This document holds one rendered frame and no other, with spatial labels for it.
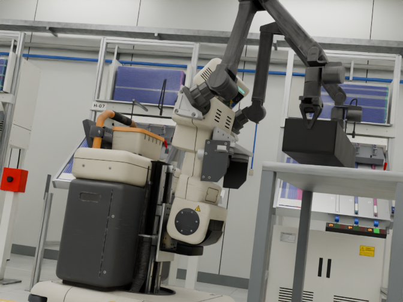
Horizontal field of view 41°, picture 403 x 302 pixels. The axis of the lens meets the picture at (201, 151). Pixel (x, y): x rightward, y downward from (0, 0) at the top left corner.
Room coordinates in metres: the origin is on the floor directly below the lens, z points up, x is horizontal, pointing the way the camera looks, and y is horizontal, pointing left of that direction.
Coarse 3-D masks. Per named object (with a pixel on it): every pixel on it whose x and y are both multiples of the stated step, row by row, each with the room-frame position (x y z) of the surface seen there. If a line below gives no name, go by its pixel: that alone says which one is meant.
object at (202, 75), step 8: (208, 64) 2.09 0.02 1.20; (216, 64) 2.07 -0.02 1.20; (200, 72) 2.10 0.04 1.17; (208, 72) 2.08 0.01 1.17; (200, 80) 2.09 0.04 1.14; (240, 80) 2.15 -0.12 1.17; (240, 88) 2.13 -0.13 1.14; (216, 96) 2.07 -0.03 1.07; (240, 96) 2.20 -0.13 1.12; (232, 104) 2.21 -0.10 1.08
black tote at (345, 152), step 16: (288, 128) 1.76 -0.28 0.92; (304, 128) 1.74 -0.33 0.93; (320, 128) 1.72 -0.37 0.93; (336, 128) 1.70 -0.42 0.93; (288, 144) 1.76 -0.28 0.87; (304, 144) 1.74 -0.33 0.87; (320, 144) 1.72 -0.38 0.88; (336, 144) 1.73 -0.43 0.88; (352, 144) 2.09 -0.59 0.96; (304, 160) 1.92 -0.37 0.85; (320, 160) 1.86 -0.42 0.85; (336, 160) 1.81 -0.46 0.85; (352, 160) 2.14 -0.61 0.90
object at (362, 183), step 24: (264, 168) 1.72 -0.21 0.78; (288, 168) 1.69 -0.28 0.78; (312, 168) 1.66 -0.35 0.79; (336, 168) 1.63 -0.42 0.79; (264, 192) 1.71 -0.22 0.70; (312, 192) 2.34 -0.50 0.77; (336, 192) 2.21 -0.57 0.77; (360, 192) 2.06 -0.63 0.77; (384, 192) 1.94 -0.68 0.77; (264, 216) 1.71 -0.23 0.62; (264, 240) 1.71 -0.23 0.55; (264, 264) 1.72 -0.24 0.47
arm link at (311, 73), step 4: (308, 68) 1.72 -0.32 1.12; (312, 68) 1.71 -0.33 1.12; (316, 68) 1.71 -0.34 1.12; (320, 68) 1.71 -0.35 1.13; (308, 72) 1.72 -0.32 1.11; (312, 72) 1.71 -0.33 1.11; (316, 72) 1.71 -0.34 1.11; (320, 72) 1.71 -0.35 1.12; (308, 76) 1.72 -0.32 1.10; (312, 76) 1.71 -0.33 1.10; (316, 76) 1.71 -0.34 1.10; (320, 76) 1.71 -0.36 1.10; (308, 80) 1.72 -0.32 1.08; (312, 80) 1.71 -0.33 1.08; (316, 80) 1.71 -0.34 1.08; (320, 80) 1.72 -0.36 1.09
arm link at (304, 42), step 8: (264, 0) 1.90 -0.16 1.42; (272, 0) 1.89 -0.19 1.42; (272, 8) 1.89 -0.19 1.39; (280, 8) 1.87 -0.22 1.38; (272, 16) 1.89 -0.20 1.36; (280, 16) 1.86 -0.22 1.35; (288, 16) 1.84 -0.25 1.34; (280, 24) 1.85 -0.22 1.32; (288, 24) 1.83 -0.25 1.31; (296, 24) 1.81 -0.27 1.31; (288, 32) 1.82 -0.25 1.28; (296, 32) 1.80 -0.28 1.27; (304, 32) 1.78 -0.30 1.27; (296, 40) 1.79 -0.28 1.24; (304, 40) 1.76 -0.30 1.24; (312, 40) 1.74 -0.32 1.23; (304, 48) 1.75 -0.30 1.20; (320, 48) 1.72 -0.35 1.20; (320, 56) 1.71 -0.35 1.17
